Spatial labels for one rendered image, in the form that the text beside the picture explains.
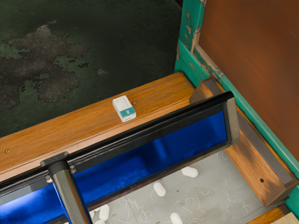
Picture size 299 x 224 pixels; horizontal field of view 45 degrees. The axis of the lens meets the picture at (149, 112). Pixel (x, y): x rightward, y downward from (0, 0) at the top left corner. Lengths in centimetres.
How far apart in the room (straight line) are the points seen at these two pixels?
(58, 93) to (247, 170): 135
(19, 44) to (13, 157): 145
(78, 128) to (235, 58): 39
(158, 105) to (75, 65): 121
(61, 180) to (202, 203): 46
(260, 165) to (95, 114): 40
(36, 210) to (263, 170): 46
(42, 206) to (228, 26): 51
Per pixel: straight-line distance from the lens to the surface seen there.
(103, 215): 76
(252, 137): 76
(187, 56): 93
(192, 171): 81
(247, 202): 83
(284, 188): 73
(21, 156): 85
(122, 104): 87
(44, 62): 211
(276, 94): 71
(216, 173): 84
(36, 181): 42
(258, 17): 69
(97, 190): 44
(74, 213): 38
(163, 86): 93
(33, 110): 190
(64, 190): 39
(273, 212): 81
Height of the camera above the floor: 147
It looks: 54 degrees down
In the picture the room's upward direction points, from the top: 3 degrees clockwise
